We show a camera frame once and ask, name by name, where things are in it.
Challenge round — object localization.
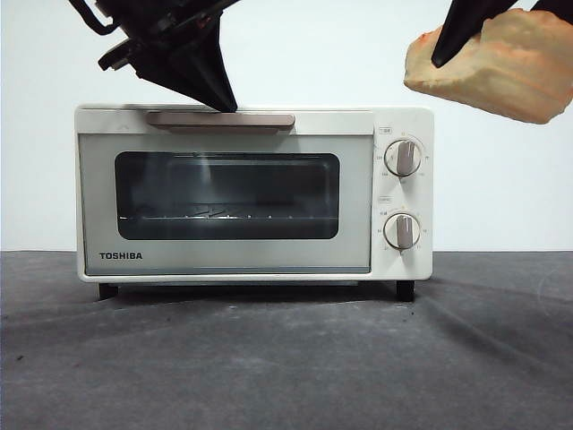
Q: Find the golden brown bread loaf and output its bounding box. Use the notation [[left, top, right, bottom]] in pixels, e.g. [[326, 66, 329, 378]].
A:
[[402, 7, 573, 125]]

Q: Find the oven door with glass window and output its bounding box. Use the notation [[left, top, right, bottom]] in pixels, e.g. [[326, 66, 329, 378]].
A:
[[76, 110, 375, 275]]

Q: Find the cream Toshiba toaster oven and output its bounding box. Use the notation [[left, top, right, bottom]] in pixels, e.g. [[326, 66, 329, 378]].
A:
[[73, 104, 435, 302]]

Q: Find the cream oven control knob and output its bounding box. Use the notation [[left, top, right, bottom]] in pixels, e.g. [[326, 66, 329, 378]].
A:
[[383, 139, 423, 177], [383, 212, 423, 251]]

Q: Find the black camera cable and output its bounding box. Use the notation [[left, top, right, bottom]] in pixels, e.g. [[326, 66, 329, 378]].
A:
[[67, 0, 115, 36]]

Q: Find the metal wire oven rack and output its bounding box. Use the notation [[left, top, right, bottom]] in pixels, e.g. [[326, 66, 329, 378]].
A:
[[118, 203, 337, 223]]

